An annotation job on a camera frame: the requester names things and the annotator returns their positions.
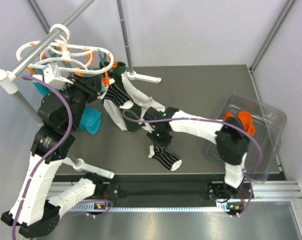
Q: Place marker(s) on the clear plastic bin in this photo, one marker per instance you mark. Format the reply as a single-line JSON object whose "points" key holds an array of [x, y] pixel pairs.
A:
{"points": [[269, 123]]}

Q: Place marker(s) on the orange sock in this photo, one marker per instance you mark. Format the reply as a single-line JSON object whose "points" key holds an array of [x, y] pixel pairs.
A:
{"points": [[227, 115], [247, 121]]}

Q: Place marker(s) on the black white striped sock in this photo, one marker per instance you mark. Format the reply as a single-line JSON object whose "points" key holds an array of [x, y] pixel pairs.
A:
{"points": [[117, 95]]}

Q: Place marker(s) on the teal cloth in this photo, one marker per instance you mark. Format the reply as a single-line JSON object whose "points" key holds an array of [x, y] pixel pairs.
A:
{"points": [[90, 120]]}

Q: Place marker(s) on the white and green shirt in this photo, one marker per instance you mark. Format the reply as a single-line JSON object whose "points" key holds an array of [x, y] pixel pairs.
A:
{"points": [[141, 101]]}

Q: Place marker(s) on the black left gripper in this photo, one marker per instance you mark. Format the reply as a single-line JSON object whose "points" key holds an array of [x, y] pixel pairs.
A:
{"points": [[90, 85]]}

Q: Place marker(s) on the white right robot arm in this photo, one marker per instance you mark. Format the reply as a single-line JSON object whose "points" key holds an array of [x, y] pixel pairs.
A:
{"points": [[228, 135]]}

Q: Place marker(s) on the white clip hanger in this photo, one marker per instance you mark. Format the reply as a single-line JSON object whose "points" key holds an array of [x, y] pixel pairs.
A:
{"points": [[79, 59]]}

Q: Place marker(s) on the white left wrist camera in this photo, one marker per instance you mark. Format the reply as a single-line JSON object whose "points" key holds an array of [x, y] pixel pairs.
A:
{"points": [[53, 77]]}

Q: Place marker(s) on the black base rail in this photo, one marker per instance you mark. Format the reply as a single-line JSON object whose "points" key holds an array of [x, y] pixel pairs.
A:
{"points": [[168, 191]]}

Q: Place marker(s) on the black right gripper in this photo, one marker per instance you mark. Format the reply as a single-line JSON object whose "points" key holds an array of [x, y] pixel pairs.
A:
{"points": [[161, 144]]}

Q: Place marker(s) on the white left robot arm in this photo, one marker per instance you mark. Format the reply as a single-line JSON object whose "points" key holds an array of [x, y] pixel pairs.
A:
{"points": [[34, 214]]}

